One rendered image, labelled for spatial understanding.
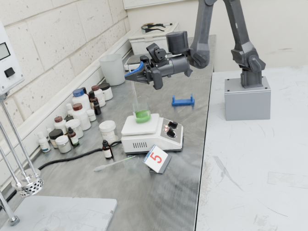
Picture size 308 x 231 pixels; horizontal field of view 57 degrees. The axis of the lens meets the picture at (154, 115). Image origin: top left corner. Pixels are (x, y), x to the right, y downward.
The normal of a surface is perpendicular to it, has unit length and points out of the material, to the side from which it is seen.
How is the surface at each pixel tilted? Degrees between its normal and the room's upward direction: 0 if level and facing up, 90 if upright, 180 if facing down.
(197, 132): 0
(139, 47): 94
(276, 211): 0
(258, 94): 90
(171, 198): 0
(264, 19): 90
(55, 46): 90
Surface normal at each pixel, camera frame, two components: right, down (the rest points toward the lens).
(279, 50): -0.22, 0.50
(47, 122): 0.96, -0.04
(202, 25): 0.28, 0.35
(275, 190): -0.17, -0.86
